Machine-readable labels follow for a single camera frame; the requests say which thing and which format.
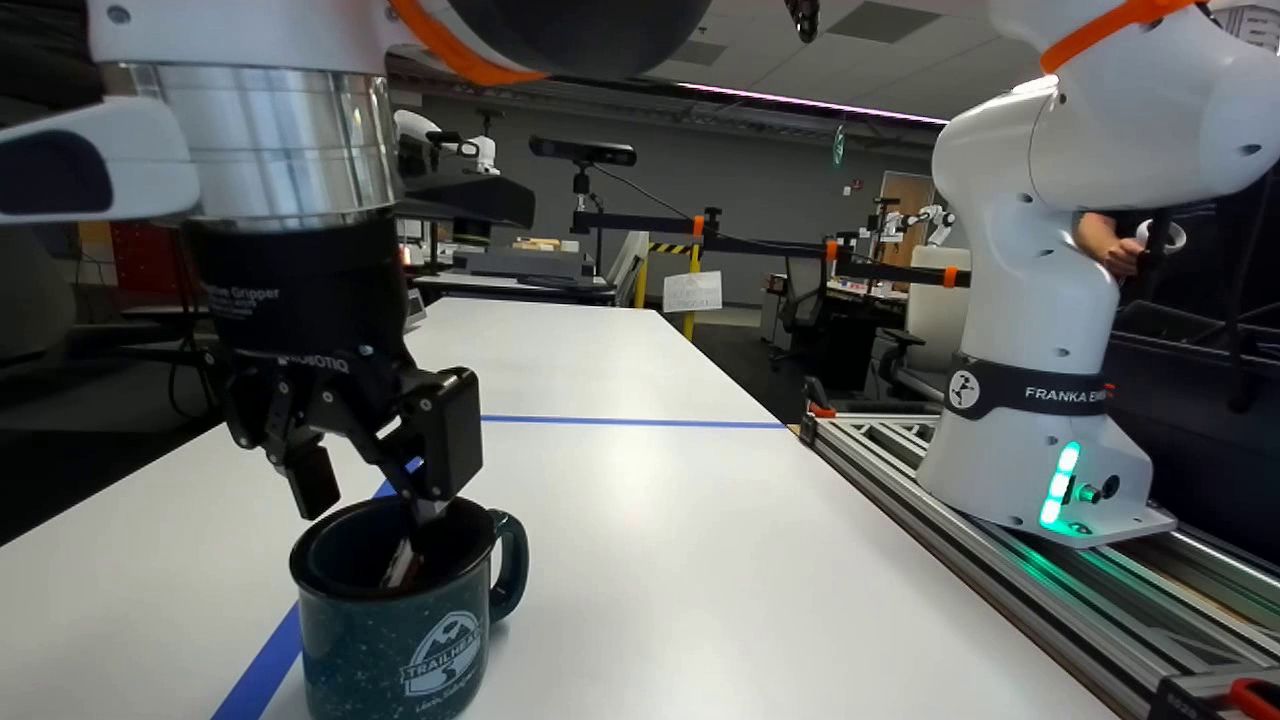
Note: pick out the blue tape line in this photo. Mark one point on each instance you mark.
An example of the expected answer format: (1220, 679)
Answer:
(626, 420)

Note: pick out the white paper sign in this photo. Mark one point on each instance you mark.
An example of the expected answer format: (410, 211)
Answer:
(693, 294)

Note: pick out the person's hand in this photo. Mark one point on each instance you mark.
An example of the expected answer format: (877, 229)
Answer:
(1108, 243)

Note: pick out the black bar with orange joints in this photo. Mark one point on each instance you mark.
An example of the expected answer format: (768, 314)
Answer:
(762, 247)

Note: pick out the red clamp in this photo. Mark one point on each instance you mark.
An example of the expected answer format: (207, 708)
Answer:
(1253, 700)

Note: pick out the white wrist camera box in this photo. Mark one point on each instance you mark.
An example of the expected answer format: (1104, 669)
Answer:
(95, 162)

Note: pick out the aluminium mounting rail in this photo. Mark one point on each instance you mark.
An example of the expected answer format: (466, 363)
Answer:
(1013, 575)

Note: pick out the black camera on stand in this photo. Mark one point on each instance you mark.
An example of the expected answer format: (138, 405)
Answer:
(583, 151)

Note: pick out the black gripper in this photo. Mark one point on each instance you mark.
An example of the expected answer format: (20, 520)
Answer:
(300, 307)

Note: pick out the dark teal enamel mug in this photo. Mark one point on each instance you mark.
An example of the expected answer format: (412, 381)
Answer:
(402, 652)

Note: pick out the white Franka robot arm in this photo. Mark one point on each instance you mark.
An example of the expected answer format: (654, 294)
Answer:
(1025, 335)

